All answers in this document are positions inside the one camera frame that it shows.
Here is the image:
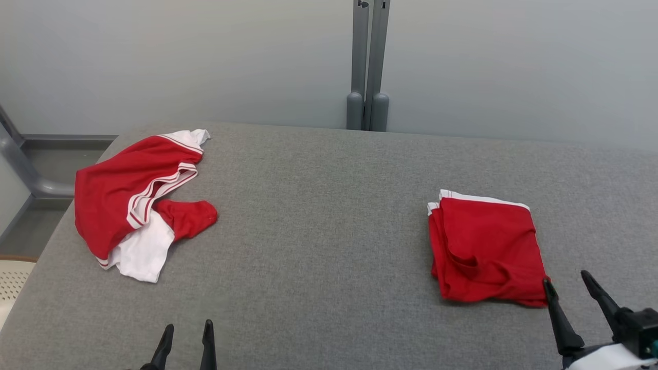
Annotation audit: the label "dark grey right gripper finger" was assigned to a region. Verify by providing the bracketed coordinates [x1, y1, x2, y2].
[580, 270, 623, 330]
[542, 277, 586, 356]

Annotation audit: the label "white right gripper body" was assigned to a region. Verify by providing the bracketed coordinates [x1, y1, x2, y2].
[562, 343, 658, 370]

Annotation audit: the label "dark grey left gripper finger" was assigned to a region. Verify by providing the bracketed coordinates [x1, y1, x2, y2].
[139, 324, 175, 370]
[199, 319, 218, 370]

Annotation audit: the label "red shorts with white trim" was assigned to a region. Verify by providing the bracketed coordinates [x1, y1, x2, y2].
[427, 189, 552, 309]

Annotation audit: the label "red and white basketball jersey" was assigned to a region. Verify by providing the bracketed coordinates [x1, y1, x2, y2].
[74, 128, 218, 284]

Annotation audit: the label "white perforated laundry basket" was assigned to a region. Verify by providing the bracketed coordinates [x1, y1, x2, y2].
[0, 258, 38, 329]

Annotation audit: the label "grey metal frame rail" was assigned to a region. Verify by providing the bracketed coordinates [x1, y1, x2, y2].
[0, 105, 76, 199]

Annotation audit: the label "grey metal partition post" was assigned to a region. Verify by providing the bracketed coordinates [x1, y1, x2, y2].
[346, 0, 370, 131]
[364, 0, 391, 132]

